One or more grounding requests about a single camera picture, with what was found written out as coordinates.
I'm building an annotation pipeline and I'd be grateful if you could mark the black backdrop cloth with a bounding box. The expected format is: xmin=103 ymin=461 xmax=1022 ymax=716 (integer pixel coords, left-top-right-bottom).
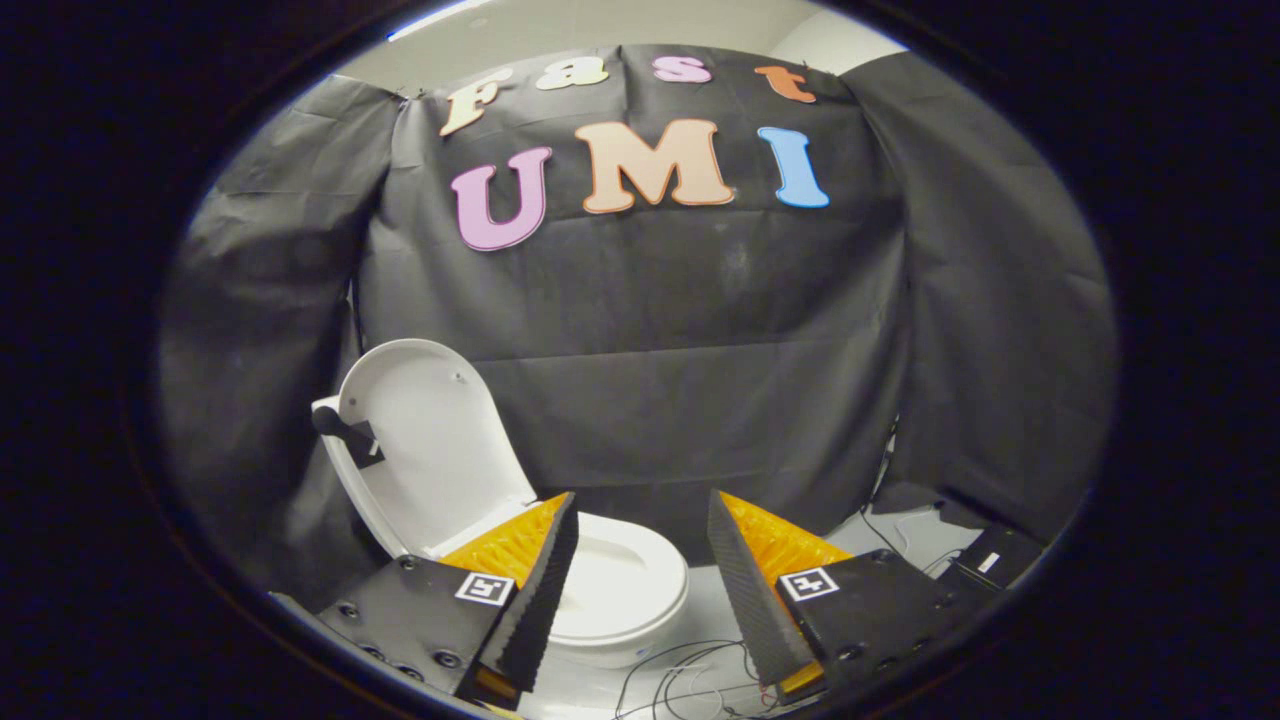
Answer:
xmin=160 ymin=45 xmax=1119 ymax=611

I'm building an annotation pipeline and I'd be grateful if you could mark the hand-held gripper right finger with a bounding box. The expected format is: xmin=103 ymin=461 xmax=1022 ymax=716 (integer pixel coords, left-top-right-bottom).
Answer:
xmin=706 ymin=488 xmax=976 ymax=706

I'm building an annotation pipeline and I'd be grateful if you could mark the white toilet seat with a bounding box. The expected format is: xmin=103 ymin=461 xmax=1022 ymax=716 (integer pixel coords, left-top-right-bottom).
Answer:
xmin=545 ymin=512 xmax=691 ymax=646

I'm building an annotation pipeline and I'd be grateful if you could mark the white toilet lid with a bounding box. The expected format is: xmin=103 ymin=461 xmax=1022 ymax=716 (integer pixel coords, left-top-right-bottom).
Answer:
xmin=312 ymin=338 xmax=541 ymax=561

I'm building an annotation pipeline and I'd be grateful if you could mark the white toilet with tank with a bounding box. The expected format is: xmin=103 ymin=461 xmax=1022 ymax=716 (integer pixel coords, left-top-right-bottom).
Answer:
xmin=312 ymin=397 xmax=691 ymax=669

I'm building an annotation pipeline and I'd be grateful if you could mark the tangle of cables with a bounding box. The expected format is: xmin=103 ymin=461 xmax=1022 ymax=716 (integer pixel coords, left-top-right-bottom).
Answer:
xmin=612 ymin=505 xmax=966 ymax=720

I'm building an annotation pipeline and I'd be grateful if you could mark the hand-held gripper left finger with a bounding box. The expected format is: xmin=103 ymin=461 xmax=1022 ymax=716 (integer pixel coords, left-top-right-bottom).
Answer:
xmin=318 ymin=490 xmax=581 ymax=713

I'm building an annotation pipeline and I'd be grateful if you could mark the black box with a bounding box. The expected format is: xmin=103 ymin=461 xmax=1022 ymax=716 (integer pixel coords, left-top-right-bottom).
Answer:
xmin=950 ymin=524 xmax=1047 ymax=593

